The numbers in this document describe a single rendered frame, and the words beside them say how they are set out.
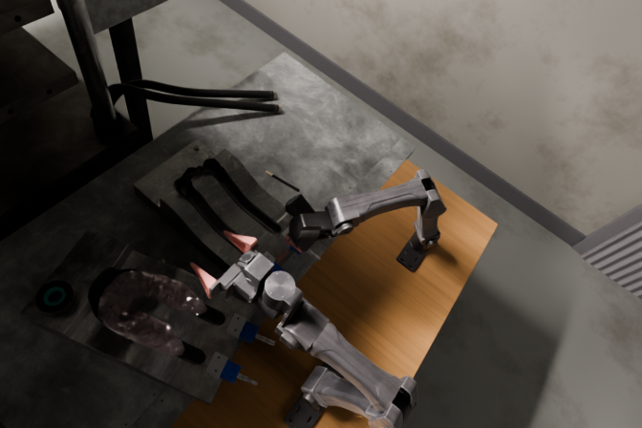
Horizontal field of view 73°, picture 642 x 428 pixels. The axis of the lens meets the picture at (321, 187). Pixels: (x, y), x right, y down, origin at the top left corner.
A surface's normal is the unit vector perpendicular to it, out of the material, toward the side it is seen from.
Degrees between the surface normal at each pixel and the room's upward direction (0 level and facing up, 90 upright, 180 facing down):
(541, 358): 0
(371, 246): 0
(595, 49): 90
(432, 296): 0
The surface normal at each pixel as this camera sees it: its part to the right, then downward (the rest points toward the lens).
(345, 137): 0.22, -0.52
